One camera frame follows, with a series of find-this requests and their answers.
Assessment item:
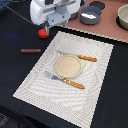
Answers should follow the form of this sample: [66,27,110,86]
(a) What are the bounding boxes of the red tomato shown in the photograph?
[38,29,49,39]

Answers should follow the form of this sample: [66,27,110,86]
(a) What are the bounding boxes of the cream bowl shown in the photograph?
[118,4,128,30]

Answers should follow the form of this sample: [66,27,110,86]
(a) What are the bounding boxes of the white woven placemat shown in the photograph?
[12,30,115,128]

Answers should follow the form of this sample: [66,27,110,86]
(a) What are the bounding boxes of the pink tray mat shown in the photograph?
[67,0,128,43]

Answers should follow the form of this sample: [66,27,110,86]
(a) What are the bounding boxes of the fork with wooden handle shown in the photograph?
[44,71,85,89]

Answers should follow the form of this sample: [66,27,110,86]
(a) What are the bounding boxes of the white and blue fish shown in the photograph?
[81,13,96,19]

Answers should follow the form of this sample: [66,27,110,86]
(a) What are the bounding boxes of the brown sausage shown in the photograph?
[21,49,41,53]

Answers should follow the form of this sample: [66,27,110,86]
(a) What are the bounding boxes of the grey cooking pot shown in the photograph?
[69,11,78,20]

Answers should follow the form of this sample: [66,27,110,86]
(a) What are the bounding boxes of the knife with wooden handle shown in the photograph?
[56,50,97,62]

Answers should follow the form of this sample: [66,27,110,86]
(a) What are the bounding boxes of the black round lid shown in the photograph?
[89,1,105,10]

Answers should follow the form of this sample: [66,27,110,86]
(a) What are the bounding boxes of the grey frying pan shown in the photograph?
[80,0,102,25]

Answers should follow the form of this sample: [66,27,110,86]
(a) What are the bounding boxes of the round beige plate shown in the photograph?
[55,55,82,78]

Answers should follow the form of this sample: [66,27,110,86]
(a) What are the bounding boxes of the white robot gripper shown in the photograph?
[30,0,81,26]

